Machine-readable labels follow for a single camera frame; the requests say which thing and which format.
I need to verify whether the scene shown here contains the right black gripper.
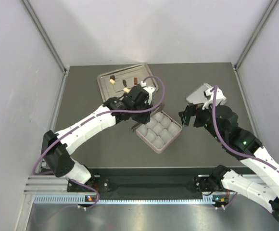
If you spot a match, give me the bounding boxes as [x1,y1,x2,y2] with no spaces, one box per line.
[179,99,224,142]

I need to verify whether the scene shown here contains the metal tongs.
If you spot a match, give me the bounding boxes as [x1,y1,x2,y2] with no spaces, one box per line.
[128,103,165,133]

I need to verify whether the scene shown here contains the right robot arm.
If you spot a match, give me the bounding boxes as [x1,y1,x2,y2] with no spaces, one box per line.
[178,103,279,222]

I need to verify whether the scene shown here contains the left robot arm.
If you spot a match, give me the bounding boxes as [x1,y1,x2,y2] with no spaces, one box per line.
[41,84,155,191]

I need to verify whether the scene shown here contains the white paper cup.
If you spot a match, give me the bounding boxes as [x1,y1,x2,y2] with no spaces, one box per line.
[146,118,157,129]
[152,112,164,123]
[145,129,157,143]
[137,125,148,137]
[152,122,165,136]
[152,136,165,149]
[159,129,173,144]
[167,122,181,137]
[160,116,172,129]

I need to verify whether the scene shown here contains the silver tin lid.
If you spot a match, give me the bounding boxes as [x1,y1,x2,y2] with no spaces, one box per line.
[186,83,227,106]

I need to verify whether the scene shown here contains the pink square tin box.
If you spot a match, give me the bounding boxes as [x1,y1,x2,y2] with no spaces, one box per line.
[135,111,182,154]

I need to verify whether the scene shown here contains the silver metal tray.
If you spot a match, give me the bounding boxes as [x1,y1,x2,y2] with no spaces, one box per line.
[97,64,152,102]

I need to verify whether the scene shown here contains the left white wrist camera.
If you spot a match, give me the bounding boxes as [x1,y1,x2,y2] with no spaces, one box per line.
[140,81,155,105]

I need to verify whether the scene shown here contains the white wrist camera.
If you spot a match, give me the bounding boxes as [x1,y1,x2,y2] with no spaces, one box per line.
[140,81,155,105]
[202,87,227,110]

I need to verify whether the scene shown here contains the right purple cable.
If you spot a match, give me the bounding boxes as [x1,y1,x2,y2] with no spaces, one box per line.
[210,85,279,210]

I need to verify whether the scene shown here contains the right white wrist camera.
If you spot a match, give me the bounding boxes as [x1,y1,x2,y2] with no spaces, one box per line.
[202,87,227,110]

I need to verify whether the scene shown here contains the white cable duct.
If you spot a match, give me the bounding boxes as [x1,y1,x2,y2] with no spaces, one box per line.
[33,194,228,205]

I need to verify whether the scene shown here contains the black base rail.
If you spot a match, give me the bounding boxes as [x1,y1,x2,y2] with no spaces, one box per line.
[67,175,224,200]

